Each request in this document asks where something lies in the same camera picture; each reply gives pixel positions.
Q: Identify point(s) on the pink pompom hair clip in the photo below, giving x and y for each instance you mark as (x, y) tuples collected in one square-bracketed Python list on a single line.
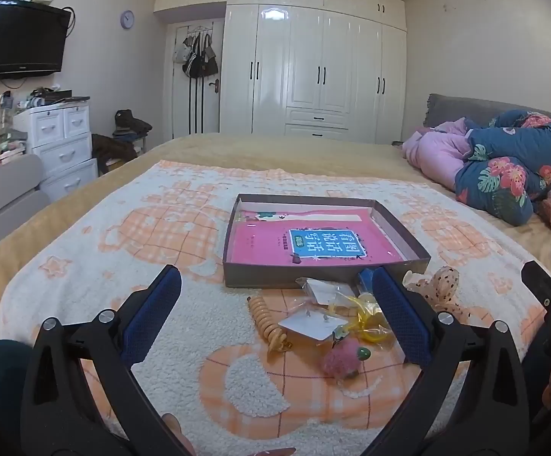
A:
[(339, 361)]

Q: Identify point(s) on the yellow hoop earrings packet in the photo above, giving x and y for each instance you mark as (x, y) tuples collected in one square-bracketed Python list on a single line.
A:
[(372, 335)]

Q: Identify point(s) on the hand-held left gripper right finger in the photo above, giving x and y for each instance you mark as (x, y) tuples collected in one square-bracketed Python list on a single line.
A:
[(401, 316)]

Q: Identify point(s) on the pink book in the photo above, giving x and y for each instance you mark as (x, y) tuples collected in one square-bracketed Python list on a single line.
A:
[(266, 242)]

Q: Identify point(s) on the white wardrobe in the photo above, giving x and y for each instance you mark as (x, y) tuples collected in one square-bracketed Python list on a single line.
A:
[(323, 66)]

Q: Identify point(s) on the grey hanging bag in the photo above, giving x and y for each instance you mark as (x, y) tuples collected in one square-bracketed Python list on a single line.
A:
[(180, 51)]

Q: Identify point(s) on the white door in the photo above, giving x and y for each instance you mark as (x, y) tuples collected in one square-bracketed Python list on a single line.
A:
[(180, 104)]

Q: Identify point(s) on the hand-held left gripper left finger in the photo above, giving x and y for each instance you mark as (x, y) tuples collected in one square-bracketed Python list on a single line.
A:
[(154, 311)]

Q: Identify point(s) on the white plastic drawer unit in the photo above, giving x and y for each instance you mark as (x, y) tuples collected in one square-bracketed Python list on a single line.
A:
[(61, 152)]

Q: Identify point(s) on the white earring card packet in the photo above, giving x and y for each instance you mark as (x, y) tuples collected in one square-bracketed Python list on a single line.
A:
[(304, 325)]

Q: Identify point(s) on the black wall television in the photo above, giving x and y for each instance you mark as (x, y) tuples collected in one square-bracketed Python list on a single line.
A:
[(18, 38)]

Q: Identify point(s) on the brown jacket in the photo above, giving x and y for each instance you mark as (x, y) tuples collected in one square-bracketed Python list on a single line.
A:
[(113, 149)]

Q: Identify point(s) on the black hanging bag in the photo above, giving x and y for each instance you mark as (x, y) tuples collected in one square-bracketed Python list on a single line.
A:
[(205, 59)]

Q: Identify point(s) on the dark folded clothes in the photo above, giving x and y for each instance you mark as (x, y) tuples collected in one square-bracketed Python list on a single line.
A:
[(130, 122)]

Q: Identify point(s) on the blue floral quilt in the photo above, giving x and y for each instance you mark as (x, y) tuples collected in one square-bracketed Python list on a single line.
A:
[(503, 171)]

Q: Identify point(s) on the beige bedspread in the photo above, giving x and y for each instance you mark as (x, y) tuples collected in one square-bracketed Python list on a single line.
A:
[(256, 152)]

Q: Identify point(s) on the shallow cardboard box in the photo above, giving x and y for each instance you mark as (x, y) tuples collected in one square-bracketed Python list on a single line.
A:
[(237, 270)]

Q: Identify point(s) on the wall clock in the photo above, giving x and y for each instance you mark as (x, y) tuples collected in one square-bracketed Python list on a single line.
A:
[(127, 19)]

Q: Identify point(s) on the clear plastic packet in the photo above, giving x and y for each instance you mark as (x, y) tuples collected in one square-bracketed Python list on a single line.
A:
[(325, 292)]

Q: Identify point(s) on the orange patterned fleece blanket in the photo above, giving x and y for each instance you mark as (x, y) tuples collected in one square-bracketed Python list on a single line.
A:
[(113, 256)]

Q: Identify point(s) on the grey upholstered chair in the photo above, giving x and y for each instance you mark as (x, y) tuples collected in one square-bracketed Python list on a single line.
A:
[(4, 190)]

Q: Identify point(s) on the polka-dot bow scrunchie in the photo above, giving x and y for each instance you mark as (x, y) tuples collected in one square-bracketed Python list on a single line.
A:
[(439, 285)]

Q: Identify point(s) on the person's left hand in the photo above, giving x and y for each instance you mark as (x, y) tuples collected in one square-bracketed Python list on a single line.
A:
[(176, 432)]

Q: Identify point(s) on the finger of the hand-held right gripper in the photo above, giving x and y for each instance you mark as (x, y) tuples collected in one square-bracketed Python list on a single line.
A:
[(534, 273)]

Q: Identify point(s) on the pink quilt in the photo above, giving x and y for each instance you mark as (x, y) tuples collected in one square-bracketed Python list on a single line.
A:
[(432, 152)]

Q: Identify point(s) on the black set-top box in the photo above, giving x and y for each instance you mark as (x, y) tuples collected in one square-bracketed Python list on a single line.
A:
[(59, 95)]

